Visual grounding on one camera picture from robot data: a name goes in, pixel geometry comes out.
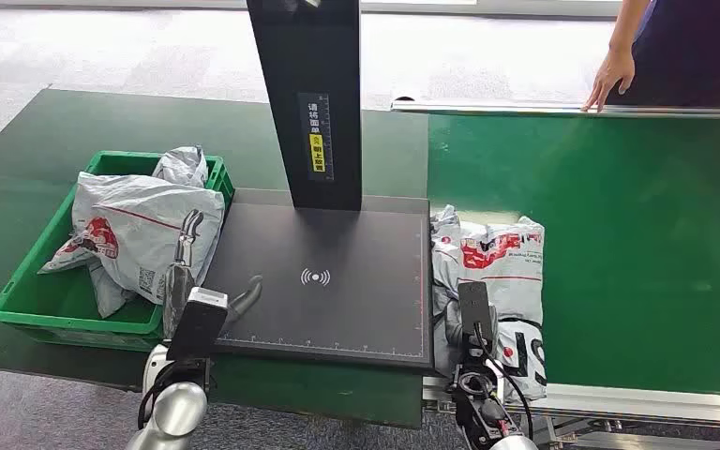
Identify grey mailer package black print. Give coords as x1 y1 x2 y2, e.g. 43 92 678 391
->
429 204 548 402

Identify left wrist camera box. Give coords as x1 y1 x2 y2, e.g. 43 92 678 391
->
166 286 230 363

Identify yellow and black column label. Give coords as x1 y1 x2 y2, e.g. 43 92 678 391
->
296 92 335 183

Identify green plastic crate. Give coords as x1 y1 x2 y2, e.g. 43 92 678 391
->
0 150 236 354

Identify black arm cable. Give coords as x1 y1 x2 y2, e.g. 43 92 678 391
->
137 362 179 431
472 322 535 443

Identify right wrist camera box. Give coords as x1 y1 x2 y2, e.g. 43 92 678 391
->
457 280 499 368

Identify person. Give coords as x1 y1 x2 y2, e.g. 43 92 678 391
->
580 0 720 113

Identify aluminium conveyor rail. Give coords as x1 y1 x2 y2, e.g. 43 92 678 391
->
390 95 720 120
421 374 720 450

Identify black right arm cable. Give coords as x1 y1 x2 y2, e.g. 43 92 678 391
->
472 322 535 443

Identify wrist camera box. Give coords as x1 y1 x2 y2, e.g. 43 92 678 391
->
166 286 230 363
457 280 499 368

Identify person's hand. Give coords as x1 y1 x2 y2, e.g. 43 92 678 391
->
580 47 637 113

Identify large grey mailer package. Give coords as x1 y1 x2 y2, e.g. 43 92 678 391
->
37 172 227 320

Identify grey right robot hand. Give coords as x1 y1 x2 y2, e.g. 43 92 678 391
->
435 301 509 405

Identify black scanner platform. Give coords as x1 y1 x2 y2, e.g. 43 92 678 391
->
201 187 434 374

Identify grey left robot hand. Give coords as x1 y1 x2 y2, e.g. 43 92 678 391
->
141 209 264 406

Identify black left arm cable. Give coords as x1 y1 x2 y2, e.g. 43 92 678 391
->
137 362 179 431

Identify black scanner column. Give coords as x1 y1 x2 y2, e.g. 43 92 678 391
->
245 0 364 213

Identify green conveyor belt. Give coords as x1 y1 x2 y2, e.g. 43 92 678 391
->
426 112 720 398

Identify small grey mailer package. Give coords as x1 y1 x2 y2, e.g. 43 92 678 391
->
151 144 211 189

